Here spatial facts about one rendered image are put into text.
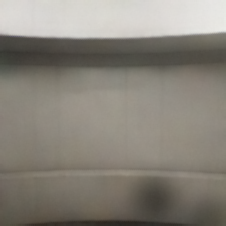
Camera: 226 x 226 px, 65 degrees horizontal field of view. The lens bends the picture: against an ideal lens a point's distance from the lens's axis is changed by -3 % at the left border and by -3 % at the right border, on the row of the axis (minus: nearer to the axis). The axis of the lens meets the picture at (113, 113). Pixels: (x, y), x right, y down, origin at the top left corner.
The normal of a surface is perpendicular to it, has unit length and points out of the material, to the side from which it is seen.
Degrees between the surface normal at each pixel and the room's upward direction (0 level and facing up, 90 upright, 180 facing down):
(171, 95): 90
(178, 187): 90
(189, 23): 90
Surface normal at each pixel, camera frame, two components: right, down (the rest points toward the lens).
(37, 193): 0.18, 0.00
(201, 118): -0.26, 0.00
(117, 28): -0.03, 0.00
